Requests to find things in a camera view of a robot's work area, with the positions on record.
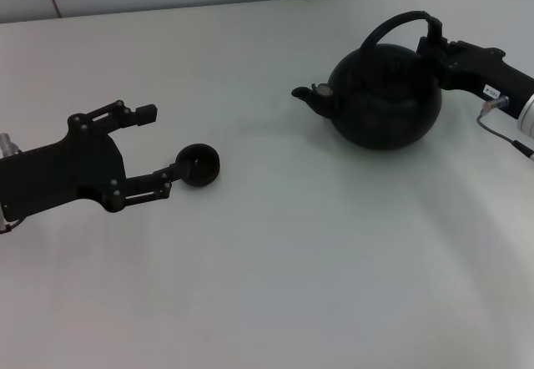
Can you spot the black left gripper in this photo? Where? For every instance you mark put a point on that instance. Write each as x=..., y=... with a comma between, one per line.
x=62, y=173

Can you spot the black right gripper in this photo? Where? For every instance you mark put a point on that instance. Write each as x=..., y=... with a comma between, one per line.
x=484, y=72

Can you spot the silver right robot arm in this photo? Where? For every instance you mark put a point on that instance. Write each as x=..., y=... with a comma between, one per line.
x=527, y=116

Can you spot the black round teapot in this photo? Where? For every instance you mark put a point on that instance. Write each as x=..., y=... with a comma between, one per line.
x=384, y=102

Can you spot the small black teacup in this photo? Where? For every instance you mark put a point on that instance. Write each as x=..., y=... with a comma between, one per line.
x=198, y=170

